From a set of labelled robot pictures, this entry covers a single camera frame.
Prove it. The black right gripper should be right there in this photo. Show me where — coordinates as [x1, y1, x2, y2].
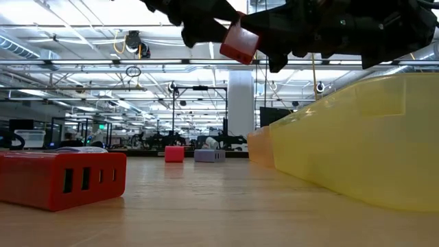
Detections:
[241, 0, 438, 73]

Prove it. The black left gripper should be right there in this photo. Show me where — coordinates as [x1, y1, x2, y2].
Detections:
[140, 0, 240, 49]

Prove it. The red rectangular charger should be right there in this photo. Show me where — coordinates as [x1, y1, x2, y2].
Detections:
[219, 11, 261, 66]

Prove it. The lavender multi-port charger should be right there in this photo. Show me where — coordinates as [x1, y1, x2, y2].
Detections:
[193, 148, 226, 164]

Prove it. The pinkish red cube charger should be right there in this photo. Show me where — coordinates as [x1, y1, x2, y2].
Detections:
[164, 145, 185, 163]

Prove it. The red four-port charger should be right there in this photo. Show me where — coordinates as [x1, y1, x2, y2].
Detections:
[0, 150, 128, 212]

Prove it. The long ceiling light strip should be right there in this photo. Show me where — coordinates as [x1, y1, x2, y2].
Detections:
[0, 58, 439, 67]

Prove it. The white round column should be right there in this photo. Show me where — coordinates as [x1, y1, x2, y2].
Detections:
[227, 70, 256, 139]

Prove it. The black monitor screen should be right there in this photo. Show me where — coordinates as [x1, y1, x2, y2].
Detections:
[259, 106, 293, 128]

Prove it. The orange translucent tray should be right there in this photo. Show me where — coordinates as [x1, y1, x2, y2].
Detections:
[246, 126, 275, 169]

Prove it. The white cylinder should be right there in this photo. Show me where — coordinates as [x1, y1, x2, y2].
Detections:
[204, 136, 220, 150]

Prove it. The yellow translucent tray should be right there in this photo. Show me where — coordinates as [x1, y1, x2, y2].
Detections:
[269, 72, 439, 214]

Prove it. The person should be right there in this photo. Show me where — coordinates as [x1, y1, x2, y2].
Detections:
[58, 132, 84, 149]

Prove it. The clear plastic storage bin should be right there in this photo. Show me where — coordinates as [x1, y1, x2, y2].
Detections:
[14, 129, 47, 150]

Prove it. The black rectangular screen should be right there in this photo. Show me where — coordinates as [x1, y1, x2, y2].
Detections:
[9, 119, 35, 131]

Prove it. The black curved object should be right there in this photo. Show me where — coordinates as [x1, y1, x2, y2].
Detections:
[0, 127, 25, 151]

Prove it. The yellow hanging cable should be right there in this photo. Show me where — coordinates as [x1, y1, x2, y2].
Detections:
[310, 53, 319, 101]

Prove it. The black hanging cable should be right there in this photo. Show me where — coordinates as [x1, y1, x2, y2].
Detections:
[263, 56, 269, 108]

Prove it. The tall black gantry frame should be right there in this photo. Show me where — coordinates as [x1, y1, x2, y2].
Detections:
[171, 85, 229, 138]

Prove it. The black hanging cable reel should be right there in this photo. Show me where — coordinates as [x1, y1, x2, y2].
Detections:
[124, 30, 152, 59]

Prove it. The black aluminium table frame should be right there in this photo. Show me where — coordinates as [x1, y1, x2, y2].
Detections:
[108, 149, 250, 159]

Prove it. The black cage frame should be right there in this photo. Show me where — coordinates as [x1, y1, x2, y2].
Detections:
[50, 117, 113, 150]

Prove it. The grey ceiling air duct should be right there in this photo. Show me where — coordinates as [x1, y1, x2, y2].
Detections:
[0, 34, 62, 71]

